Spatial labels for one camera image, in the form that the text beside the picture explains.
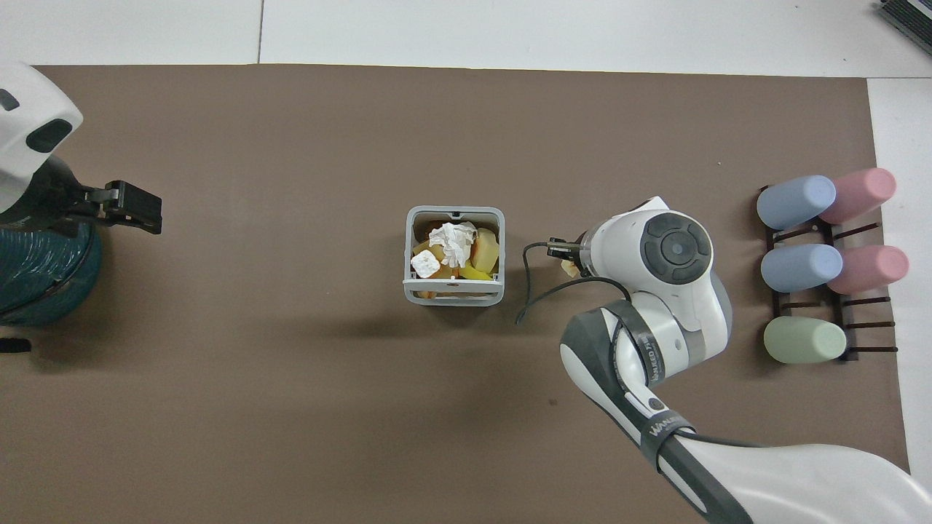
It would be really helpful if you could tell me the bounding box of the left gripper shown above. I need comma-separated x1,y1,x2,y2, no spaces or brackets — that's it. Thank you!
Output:
0,155,98,238

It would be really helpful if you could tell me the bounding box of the crumpled white paper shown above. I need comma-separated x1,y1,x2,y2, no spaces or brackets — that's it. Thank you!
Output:
428,223,478,269

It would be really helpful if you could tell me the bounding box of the blue plastic cup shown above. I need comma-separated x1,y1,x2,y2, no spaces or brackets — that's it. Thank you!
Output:
757,175,837,231
761,243,845,294

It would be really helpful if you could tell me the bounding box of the black cable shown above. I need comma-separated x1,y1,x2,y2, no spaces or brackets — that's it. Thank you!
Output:
516,237,633,326

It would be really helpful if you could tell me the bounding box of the grey slotted basket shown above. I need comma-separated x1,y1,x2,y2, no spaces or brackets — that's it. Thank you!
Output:
403,206,506,307

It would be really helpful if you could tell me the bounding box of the pink plastic cup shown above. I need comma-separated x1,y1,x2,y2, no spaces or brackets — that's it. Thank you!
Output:
828,245,910,296
818,168,898,226

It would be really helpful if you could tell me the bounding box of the green plastic cup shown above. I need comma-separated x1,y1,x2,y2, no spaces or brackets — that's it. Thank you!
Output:
763,315,848,365

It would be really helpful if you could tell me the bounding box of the dark brown cup rack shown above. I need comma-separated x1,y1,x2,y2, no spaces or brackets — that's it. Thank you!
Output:
757,185,899,362

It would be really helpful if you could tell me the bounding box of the pale yellow sponge block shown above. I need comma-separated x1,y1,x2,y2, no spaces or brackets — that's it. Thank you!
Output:
471,228,501,274

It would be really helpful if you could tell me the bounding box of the dark ribbed device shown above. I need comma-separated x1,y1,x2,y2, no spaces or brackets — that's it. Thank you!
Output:
877,0,932,49

